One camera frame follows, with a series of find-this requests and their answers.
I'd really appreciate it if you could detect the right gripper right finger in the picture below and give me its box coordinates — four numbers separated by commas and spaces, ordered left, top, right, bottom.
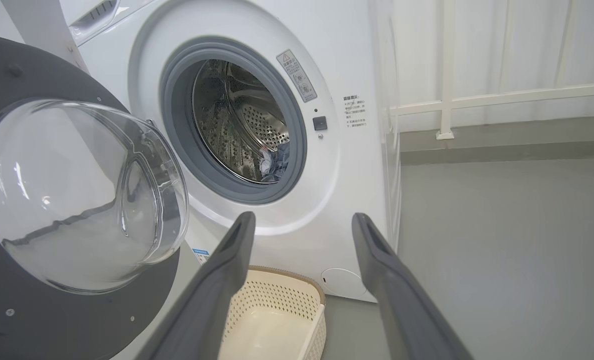
352, 212, 473, 360

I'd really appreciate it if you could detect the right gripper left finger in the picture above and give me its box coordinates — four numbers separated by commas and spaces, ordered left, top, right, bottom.
136, 211, 256, 360

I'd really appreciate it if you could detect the light blue printed garment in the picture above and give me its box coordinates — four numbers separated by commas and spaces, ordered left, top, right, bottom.
259, 142, 291, 183

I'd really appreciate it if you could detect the black glass washing machine door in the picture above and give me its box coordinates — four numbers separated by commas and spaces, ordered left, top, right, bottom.
0, 33, 190, 360

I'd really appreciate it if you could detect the cream perforated laundry basket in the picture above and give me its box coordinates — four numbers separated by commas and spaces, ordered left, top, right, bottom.
217, 265, 327, 360

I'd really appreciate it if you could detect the grey rubber door gasket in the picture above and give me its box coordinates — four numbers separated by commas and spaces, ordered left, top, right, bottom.
159, 39, 308, 206

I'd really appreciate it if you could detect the white front-load washing machine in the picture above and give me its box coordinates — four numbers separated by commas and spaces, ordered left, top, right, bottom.
59, 0, 402, 304

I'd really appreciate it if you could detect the round white filter cover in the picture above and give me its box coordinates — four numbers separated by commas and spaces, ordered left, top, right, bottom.
321, 268, 367, 300

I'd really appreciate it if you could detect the perforated steel drum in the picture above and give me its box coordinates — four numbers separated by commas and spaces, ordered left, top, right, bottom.
192, 59, 291, 184

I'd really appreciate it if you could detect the white metal railing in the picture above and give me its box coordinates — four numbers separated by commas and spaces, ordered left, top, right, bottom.
389, 0, 594, 141

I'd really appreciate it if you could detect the grey warning sticker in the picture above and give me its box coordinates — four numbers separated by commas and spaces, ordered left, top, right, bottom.
276, 49, 318, 103

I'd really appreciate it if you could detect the white flat post with screws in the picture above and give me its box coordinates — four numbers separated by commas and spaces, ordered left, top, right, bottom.
0, 0, 90, 73

